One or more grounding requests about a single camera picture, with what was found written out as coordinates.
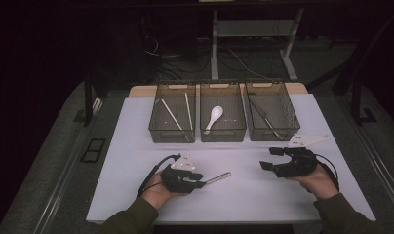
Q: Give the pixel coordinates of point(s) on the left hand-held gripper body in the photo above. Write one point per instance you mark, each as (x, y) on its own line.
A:
(174, 178)

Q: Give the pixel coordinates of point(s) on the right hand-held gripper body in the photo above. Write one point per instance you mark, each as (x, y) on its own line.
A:
(302, 162)

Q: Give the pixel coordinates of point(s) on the metal fork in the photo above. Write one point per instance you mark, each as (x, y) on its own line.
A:
(219, 177)

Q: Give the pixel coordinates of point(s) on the smoked clear plastic bin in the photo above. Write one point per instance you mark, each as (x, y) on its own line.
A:
(229, 113)
(279, 107)
(172, 136)

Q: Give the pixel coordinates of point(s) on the white chopstick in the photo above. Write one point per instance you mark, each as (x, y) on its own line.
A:
(188, 112)
(170, 113)

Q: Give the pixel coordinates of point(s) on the white ceramic spoon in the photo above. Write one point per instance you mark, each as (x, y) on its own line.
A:
(216, 112)

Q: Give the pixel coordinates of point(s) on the person's left hand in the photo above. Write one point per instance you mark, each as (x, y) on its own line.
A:
(156, 193)

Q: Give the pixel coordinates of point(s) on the person's right hand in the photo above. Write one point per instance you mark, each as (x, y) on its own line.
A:
(320, 183)

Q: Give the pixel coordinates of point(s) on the white table cover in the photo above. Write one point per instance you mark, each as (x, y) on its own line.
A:
(244, 201)

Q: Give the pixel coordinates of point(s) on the black metal stand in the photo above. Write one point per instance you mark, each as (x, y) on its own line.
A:
(356, 100)

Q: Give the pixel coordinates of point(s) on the metal floor rail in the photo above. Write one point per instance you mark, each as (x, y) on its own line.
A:
(377, 162)
(60, 191)

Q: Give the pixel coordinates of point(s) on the black floor socket frame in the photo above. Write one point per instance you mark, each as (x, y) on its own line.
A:
(87, 156)

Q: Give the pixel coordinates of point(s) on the white metal desk frame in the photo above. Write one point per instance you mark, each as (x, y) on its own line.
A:
(214, 48)

